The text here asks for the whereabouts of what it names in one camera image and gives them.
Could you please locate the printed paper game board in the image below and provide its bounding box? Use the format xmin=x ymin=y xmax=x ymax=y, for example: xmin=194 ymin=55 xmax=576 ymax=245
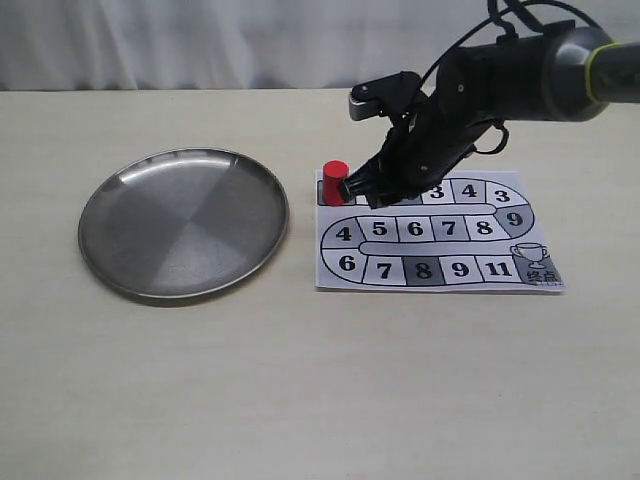
xmin=316 ymin=170 xmax=565 ymax=294

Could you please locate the red cylinder game piece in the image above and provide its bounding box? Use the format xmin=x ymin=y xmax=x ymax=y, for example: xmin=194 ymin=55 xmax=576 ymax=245
xmin=322 ymin=160 xmax=349 ymax=207

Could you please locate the white curtain backdrop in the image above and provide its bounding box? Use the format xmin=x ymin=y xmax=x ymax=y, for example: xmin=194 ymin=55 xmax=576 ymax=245
xmin=0 ymin=0 xmax=640 ymax=93

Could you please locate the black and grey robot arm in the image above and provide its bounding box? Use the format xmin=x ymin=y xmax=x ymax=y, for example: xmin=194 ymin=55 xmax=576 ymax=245
xmin=337 ymin=26 xmax=639 ymax=209

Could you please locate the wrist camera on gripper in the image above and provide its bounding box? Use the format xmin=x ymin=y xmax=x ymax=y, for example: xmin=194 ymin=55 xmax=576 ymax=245
xmin=348 ymin=71 xmax=421 ymax=123

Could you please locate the round stainless steel plate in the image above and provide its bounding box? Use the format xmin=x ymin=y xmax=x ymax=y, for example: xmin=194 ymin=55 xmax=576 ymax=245
xmin=77 ymin=147 xmax=290 ymax=305

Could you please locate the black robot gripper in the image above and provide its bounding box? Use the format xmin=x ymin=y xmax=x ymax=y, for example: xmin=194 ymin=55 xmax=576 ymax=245
xmin=341 ymin=47 xmax=504 ymax=209

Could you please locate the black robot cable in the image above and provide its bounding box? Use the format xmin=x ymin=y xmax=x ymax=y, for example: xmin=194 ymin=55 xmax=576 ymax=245
xmin=417 ymin=0 xmax=546 ymax=156

